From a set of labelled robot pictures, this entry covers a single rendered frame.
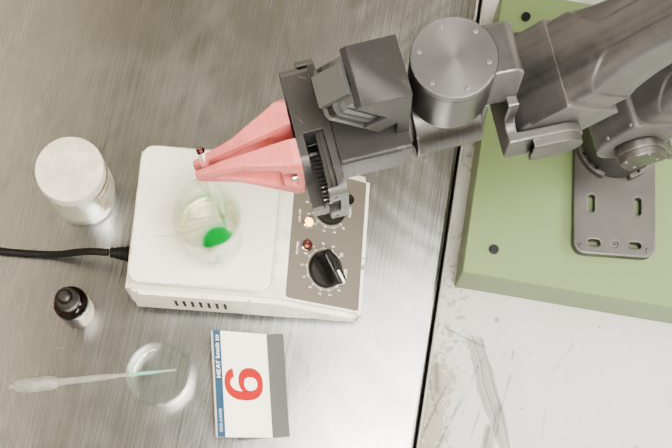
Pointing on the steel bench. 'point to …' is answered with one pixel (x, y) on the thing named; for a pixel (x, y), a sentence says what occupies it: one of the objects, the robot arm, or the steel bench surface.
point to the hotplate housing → (177, 296)
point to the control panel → (305, 286)
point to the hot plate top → (267, 218)
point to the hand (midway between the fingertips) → (206, 168)
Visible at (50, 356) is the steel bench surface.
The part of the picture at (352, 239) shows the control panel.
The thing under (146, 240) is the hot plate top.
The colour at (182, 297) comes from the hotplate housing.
